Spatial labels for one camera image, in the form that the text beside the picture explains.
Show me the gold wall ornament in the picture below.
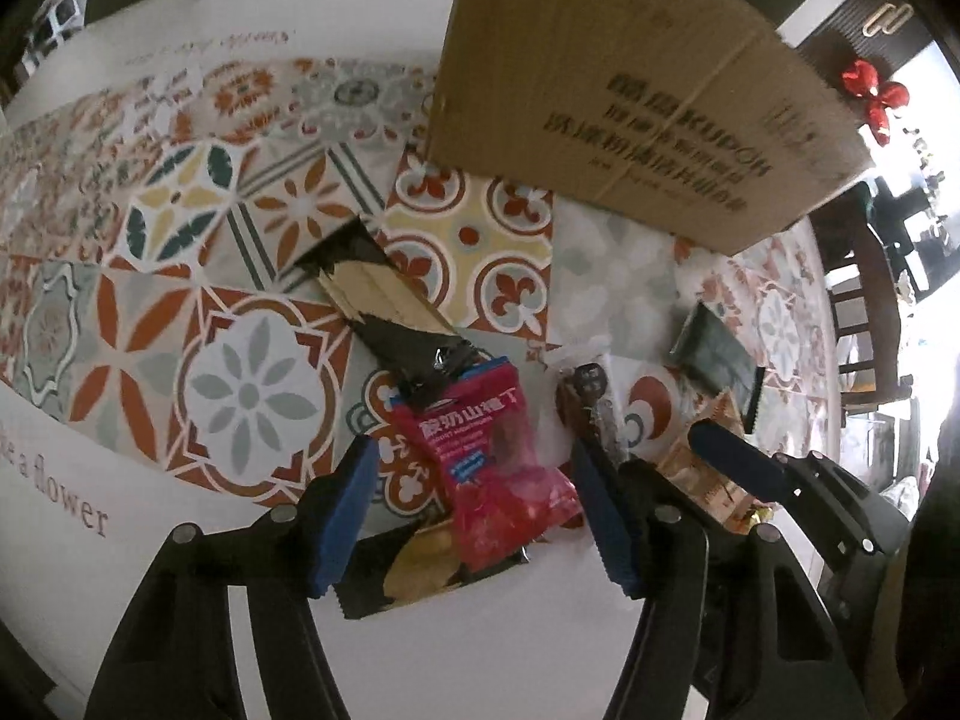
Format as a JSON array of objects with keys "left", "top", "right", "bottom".
[{"left": 859, "top": 4, "right": 912, "bottom": 35}]

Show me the orange brown snack packet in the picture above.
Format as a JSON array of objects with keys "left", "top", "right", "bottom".
[{"left": 660, "top": 390, "right": 773, "bottom": 526}]

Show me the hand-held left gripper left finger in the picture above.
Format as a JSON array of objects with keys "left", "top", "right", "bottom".
[{"left": 84, "top": 435, "right": 380, "bottom": 720}]

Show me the dark green snack packet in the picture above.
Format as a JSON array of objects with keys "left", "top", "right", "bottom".
[{"left": 670, "top": 301, "right": 764, "bottom": 432}]

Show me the red bow decoration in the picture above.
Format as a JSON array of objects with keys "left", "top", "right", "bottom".
[{"left": 840, "top": 58, "right": 912, "bottom": 147}]

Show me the pink red snack packet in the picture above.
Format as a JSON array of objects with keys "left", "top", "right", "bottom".
[{"left": 390, "top": 356, "right": 582, "bottom": 571}]

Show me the white packet with dark snack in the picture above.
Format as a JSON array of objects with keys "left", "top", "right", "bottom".
[{"left": 544, "top": 341, "right": 685, "bottom": 466}]

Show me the brown cardboard box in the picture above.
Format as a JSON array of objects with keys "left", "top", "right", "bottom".
[{"left": 424, "top": 0, "right": 871, "bottom": 256}]

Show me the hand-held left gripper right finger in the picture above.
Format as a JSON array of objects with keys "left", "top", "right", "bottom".
[{"left": 571, "top": 441, "right": 848, "bottom": 720}]

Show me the patterned tile print tablecloth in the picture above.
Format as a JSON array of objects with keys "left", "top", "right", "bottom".
[{"left": 0, "top": 0, "right": 856, "bottom": 720}]

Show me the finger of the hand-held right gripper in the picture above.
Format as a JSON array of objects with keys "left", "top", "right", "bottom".
[{"left": 688, "top": 420, "right": 788, "bottom": 505}]

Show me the long black gold snack packet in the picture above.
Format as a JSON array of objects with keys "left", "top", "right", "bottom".
[{"left": 296, "top": 217, "right": 488, "bottom": 398}]

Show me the black yellow snack packet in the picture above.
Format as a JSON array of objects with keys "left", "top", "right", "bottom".
[{"left": 334, "top": 517, "right": 533, "bottom": 620}]

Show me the dark wooden chair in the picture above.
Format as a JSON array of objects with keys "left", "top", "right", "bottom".
[{"left": 814, "top": 187, "right": 912, "bottom": 413}]

